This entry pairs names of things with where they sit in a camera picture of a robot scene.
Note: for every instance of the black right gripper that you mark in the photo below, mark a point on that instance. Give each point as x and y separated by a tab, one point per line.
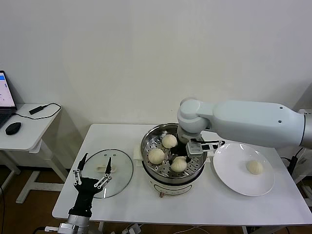
181	149

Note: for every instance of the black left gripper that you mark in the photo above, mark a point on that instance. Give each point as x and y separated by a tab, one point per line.
84	189

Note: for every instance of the white steamed baozi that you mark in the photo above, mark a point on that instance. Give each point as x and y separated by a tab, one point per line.
169	141
178	164
156	156
254	167

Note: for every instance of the round glass lid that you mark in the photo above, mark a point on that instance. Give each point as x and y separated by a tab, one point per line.
122	170

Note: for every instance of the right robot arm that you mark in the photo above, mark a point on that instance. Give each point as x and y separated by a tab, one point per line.
243	122

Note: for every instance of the stainless steel steamer basket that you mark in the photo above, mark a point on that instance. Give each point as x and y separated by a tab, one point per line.
195	168

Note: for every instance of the stainless steel steamer pot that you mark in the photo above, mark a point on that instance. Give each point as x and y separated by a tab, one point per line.
170	187

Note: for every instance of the white round plate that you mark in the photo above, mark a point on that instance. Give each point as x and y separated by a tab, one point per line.
231	170

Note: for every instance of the white table leg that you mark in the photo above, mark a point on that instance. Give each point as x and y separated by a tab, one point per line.
244	229
102	228

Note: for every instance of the white side desk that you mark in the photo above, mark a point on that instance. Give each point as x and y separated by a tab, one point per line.
34	180

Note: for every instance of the white power strip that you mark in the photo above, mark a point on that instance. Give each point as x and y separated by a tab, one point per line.
132	229

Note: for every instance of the black rectangular adapter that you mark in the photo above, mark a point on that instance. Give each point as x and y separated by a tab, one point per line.
36	110

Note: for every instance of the black computer mouse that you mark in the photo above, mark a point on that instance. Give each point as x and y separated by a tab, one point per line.
13	128

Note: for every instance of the black laptop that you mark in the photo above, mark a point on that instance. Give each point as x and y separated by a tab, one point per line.
6	97

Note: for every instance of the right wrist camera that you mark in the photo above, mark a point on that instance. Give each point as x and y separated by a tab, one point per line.
195	148

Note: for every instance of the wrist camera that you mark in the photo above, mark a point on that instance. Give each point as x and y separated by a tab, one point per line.
51	228
195	148

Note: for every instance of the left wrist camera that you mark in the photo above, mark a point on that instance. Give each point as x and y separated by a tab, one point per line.
51	228

